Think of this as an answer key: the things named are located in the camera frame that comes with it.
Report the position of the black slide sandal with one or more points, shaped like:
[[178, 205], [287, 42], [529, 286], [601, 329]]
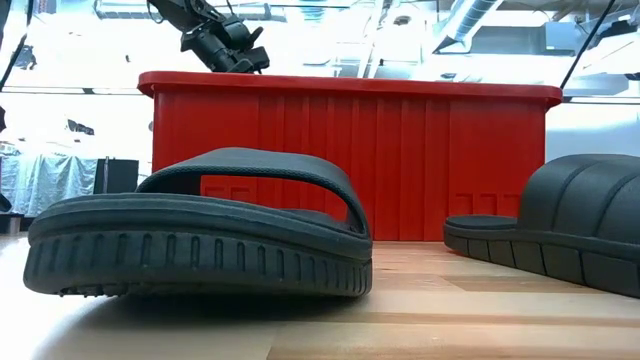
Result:
[[200, 250], [575, 200]]

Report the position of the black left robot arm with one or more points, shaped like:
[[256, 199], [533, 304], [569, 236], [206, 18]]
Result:
[[175, 12]]

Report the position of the red plastic bin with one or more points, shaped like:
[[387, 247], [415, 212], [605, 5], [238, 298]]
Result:
[[425, 150]]

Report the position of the black box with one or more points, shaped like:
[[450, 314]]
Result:
[[117, 175]]

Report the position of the black diagonal rig strut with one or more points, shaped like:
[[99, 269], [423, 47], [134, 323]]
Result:
[[14, 60], [587, 45]]

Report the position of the pale cloth cover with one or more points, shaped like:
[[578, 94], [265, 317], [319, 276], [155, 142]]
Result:
[[50, 185]]

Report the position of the silver ventilation duct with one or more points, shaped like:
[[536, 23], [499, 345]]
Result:
[[472, 17]]

